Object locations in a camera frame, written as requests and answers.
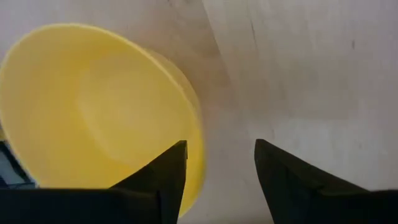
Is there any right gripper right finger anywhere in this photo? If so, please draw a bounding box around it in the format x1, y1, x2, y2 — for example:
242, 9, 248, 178
254, 139, 368, 224

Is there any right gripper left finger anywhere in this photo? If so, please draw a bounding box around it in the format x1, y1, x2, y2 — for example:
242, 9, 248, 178
110, 140, 188, 224

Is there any yellow mini bowl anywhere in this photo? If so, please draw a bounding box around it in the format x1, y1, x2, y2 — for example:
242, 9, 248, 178
0, 22, 206, 218

